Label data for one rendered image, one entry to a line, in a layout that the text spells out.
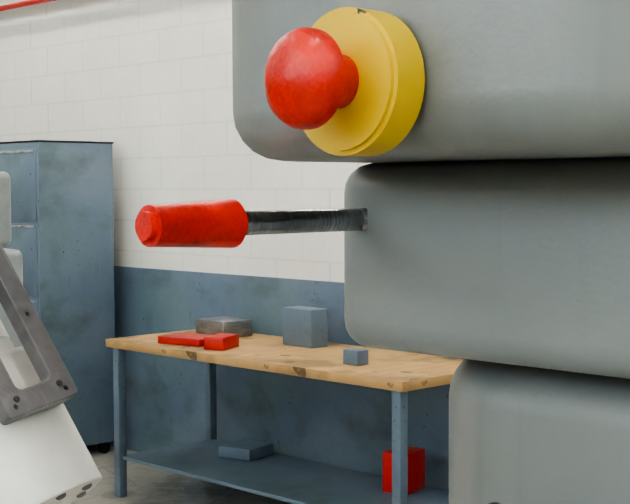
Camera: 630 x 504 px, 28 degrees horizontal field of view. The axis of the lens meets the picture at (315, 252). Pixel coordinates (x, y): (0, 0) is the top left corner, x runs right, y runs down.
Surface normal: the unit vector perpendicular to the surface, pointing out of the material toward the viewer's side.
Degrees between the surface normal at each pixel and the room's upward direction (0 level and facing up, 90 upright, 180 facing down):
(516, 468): 90
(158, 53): 90
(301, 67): 88
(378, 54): 90
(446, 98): 99
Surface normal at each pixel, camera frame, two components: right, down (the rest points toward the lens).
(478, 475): -0.78, 0.04
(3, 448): 0.20, -0.29
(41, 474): 0.43, -0.40
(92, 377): 0.69, 0.04
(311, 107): -0.34, 0.46
